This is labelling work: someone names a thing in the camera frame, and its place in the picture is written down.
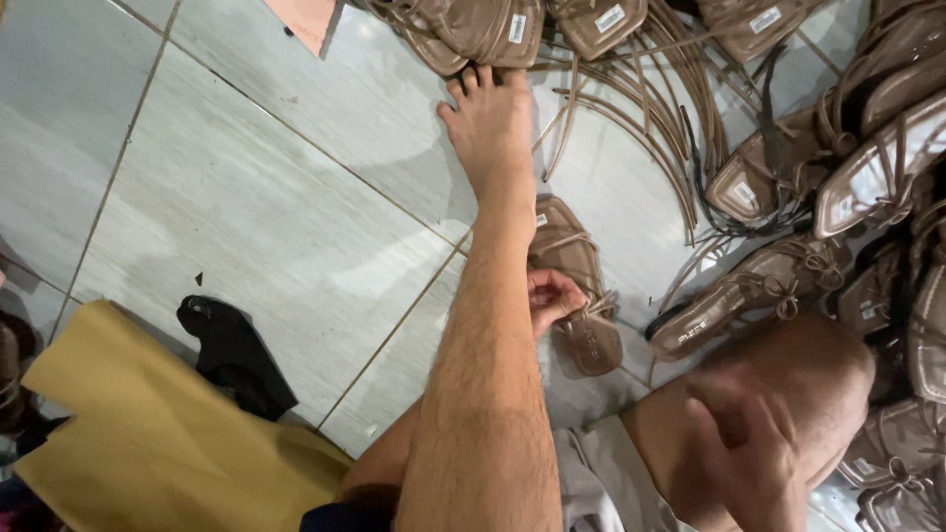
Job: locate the person's left hand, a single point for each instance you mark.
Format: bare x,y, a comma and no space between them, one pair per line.
548,301

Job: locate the person's right hand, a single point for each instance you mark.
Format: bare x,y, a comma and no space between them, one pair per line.
746,443

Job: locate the person's right fingers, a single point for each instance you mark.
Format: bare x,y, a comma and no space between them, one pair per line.
728,414

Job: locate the person's left fingers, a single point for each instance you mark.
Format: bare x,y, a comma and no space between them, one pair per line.
556,284

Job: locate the person's right leg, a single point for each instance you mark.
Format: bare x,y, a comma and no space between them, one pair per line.
813,362

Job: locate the person's leg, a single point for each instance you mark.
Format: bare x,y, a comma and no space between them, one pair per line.
480,355
813,362

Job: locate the person's left leg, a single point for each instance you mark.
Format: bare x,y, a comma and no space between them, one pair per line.
480,355

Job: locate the person's grey shorts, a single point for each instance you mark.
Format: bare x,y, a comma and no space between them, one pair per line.
606,480

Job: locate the pile of brown sandals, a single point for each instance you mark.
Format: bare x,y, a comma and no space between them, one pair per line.
783,177

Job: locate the black shoe heel piece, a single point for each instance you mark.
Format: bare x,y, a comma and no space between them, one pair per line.
236,362

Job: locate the pink cardboard piece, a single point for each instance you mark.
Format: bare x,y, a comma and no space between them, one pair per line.
307,21

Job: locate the yellow paper sheet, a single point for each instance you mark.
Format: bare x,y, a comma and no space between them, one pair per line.
155,443

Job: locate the dark brown shoe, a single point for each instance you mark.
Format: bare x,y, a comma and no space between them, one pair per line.
13,377

